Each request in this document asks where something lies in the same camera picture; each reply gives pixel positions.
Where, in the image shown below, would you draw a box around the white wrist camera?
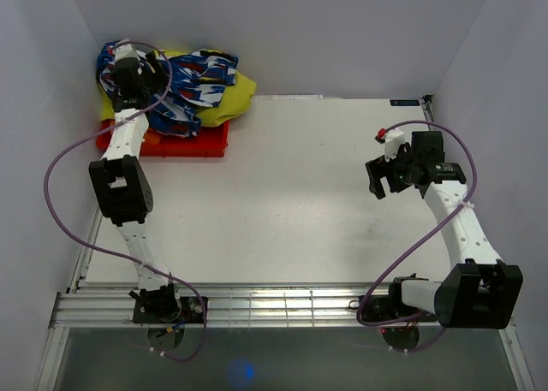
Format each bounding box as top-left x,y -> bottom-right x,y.
112,39 -> 139,62
375,128 -> 405,162

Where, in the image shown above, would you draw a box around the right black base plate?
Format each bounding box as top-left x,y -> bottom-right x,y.
361,295 -> 437,323

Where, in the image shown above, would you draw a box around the red plastic tray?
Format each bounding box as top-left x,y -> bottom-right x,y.
95,116 -> 228,163

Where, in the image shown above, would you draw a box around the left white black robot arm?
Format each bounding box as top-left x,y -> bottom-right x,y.
89,46 -> 182,323

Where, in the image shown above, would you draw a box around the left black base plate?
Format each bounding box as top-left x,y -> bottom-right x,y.
131,297 -> 209,324

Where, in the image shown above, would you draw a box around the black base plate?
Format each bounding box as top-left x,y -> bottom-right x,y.
361,295 -> 437,323
131,297 -> 209,324

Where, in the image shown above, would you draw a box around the yellow-green trousers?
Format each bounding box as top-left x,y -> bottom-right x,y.
98,47 -> 258,129

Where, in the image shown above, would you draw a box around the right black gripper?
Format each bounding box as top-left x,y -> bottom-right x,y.
365,143 -> 419,199

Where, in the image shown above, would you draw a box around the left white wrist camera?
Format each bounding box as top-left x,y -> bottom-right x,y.
112,39 -> 139,62

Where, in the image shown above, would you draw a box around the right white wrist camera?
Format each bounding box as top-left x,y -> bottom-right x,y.
375,128 -> 405,162

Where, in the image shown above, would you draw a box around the blue white red patterned trousers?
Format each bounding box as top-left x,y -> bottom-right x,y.
96,40 -> 256,138

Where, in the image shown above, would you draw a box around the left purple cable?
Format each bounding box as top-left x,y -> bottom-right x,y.
44,39 -> 209,362

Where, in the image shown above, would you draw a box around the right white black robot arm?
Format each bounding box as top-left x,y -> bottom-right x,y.
358,128 -> 523,329

